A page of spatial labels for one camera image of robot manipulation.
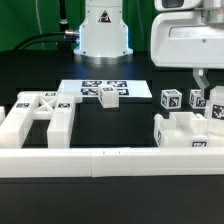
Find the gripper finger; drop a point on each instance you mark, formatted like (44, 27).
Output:
(199, 75)

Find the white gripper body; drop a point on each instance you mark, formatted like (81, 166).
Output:
(181, 39)

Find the white chair seat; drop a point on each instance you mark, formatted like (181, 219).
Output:
(185, 129)

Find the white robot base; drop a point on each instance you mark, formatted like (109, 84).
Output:
(103, 35)

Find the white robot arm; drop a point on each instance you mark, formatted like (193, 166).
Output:
(212, 11)

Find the white tagged cube right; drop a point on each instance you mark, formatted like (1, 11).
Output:
(195, 99)

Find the white tagged cube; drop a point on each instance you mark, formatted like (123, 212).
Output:
(171, 99)
(195, 99)

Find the white tagged cube left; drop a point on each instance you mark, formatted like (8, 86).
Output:
(171, 99)

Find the white left fence stub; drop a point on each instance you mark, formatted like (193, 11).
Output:
(2, 114)

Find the white front fence wall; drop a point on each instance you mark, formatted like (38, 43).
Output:
(105, 162)

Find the white chair back frame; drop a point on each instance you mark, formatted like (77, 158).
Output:
(57, 108)

